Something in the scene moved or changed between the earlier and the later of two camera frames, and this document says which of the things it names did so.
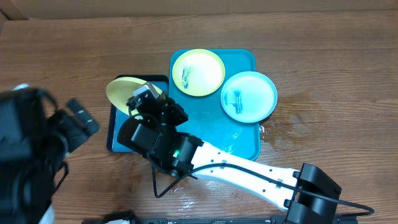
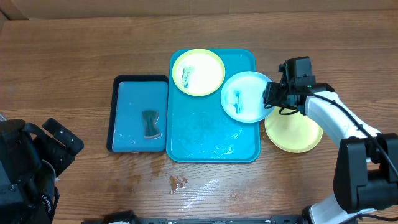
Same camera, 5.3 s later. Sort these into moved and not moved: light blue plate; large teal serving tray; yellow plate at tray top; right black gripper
Moved: right black gripper
Not moved: light blue plate; yellow plate at tray top; large teal serving tray
